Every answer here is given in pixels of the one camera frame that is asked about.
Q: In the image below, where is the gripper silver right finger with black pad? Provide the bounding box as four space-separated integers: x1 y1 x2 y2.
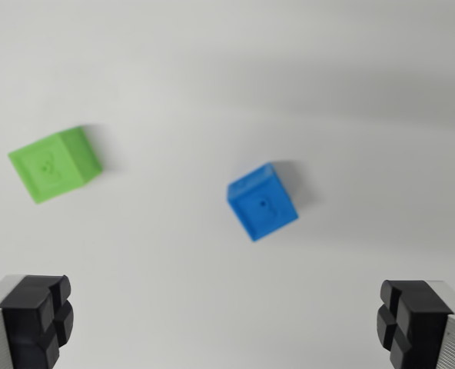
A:
375 279 455 369

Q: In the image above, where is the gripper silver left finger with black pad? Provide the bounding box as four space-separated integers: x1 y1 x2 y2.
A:
0 274 75 369

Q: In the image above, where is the blue cube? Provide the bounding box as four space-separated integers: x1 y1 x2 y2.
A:
226 161 301 243

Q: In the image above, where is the green cube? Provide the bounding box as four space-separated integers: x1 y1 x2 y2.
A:
7 125 104 205

